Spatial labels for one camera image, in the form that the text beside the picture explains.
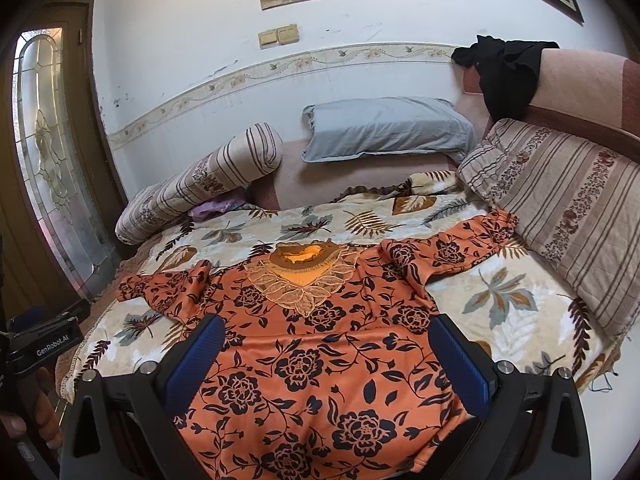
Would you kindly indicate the purple cloth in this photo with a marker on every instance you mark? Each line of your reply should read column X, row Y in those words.
column 218, row 205

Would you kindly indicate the brown door with glass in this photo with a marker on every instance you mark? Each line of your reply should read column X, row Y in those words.
column 60, row 194

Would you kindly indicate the orange black floral blouse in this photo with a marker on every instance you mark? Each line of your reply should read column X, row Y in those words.
column 326, row 370

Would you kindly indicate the beige wall switches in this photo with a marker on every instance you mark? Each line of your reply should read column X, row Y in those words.
column 281, row 36

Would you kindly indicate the cream leaf pattern blanket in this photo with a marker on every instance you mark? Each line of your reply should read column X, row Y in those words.
column 513, row 304

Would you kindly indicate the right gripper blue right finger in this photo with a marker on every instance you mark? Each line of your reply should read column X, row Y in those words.
column 522, row 425

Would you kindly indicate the person left hand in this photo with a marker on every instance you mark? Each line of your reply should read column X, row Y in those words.
column 43, row 415

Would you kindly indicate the pink bed sheet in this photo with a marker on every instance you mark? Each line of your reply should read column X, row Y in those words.
column 296, row 183

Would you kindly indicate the striped cylindrical bolster pillow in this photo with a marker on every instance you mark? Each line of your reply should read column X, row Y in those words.
column 251, row 155

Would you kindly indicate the grey pillow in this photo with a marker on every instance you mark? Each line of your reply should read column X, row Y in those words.
column 351, row 129

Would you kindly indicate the pink upholstered headboard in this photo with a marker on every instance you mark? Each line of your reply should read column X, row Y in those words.
column 589, row 95

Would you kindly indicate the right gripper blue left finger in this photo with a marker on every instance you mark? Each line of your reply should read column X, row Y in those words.
column 122, row 427

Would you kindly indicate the striped floral large pillow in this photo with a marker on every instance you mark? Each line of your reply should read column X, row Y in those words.
column 578, row 205

